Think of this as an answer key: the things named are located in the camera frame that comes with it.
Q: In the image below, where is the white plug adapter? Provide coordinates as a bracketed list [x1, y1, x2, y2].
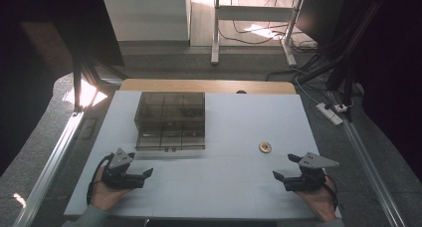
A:
[333, 103, 353, 114]

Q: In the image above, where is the smoky transparent drawer box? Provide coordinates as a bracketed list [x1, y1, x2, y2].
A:
[133, 91, 206, 152]

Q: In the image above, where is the white table mat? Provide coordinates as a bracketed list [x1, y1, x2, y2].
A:
[64, 90, 343, 220]

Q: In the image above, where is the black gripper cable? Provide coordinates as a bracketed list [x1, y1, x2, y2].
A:
[322, 172, 340, 212]
[86, 152, 115, 206]

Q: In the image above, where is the aluminium rail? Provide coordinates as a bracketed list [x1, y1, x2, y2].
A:
[12, 111, 85, 227]
[327, 90, 408, 227]

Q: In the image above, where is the white floor cable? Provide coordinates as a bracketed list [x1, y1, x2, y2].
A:
[294, 78, 321, 106]

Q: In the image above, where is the person's left hand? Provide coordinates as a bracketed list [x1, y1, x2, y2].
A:
[90, 166, 134, 212]

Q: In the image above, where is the black floor cable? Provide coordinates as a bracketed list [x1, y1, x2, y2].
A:
[217, 19, 287, 46]

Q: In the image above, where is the white metal desk frame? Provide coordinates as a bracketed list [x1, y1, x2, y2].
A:
[210, 0, 306, 68]

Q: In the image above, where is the dark monitor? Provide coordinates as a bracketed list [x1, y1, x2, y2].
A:
[294, 0, 346, 46]

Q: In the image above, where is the white power strip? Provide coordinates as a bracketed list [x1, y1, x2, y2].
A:
[315, 102, 344, 126]

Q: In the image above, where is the person's right hand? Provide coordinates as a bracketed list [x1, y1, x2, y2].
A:
[295, 180, 337, 223]

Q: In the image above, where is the wooden table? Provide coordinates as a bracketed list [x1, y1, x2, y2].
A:
[118, 79, 298, 96]

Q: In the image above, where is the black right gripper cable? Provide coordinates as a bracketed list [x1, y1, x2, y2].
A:
[322, 172, 340, 212]

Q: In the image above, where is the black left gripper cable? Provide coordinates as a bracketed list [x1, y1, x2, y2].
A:
[86, 152, 115, 206]

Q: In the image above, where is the black metal stand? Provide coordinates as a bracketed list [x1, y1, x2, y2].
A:
[294, 0, 386, 122]
[71, 49, 128, 114]

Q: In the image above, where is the white cabinet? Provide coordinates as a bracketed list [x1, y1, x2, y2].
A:
[101, 0, 192, 43]

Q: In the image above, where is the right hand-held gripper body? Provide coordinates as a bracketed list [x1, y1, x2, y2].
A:
[284, 151, 340, 192]

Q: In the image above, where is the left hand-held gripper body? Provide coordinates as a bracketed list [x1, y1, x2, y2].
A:
[101, 147, 145, 190]

